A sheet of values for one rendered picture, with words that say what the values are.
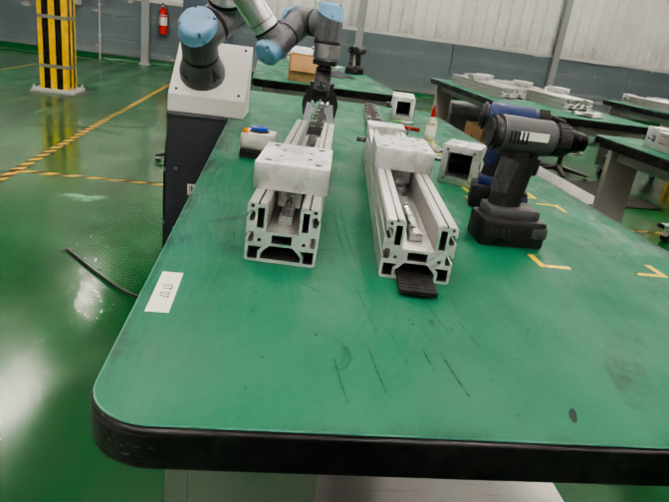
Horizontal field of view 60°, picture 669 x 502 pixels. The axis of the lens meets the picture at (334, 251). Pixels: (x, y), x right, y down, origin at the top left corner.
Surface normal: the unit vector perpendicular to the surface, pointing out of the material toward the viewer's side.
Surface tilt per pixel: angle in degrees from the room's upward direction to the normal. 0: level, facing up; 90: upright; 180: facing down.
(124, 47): 90
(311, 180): 90
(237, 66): 42
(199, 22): 49
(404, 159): 90
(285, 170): 90
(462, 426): 0
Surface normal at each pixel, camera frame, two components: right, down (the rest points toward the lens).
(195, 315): 0.13, -0.93
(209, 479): 0.09, 0.36
